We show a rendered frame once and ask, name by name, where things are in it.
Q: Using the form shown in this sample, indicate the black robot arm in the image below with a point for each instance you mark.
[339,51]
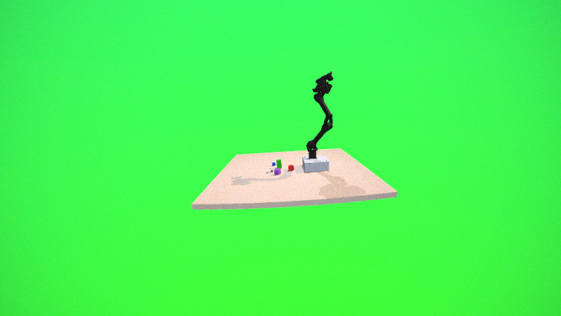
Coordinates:
[320,91]

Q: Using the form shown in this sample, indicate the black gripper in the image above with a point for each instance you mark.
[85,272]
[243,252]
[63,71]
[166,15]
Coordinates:
[322,80]

